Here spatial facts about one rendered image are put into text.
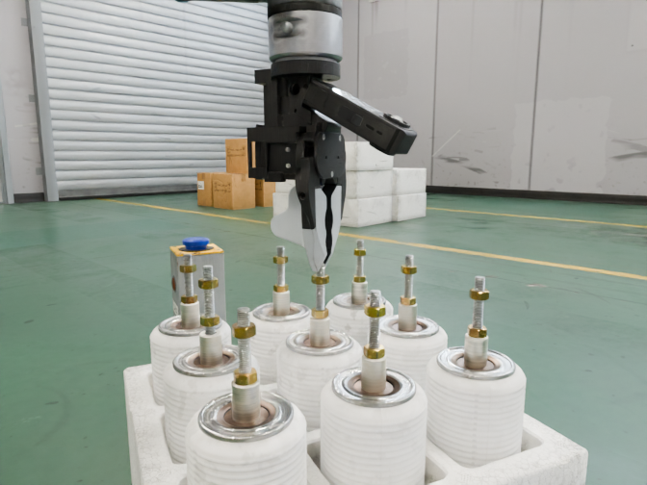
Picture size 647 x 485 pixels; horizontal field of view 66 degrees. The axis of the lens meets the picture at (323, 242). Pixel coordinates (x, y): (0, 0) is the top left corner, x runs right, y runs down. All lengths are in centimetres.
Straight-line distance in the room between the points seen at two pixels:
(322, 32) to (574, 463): 47
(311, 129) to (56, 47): 542
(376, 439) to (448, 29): 608
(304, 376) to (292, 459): 14
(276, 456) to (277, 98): 34
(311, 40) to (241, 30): 651
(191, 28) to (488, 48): 342
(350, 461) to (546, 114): 541
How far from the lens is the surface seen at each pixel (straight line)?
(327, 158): 51
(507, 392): 50
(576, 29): 577
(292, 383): 54
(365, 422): 43
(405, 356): 58
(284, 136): 50
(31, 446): 97
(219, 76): 669
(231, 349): 54
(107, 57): 602
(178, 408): 51
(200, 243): 77
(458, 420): 51
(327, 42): 51
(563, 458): 55
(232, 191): 427
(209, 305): 50
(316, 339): 55
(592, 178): 557
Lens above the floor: 46
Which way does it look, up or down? 10 degrees down
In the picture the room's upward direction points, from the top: straight up
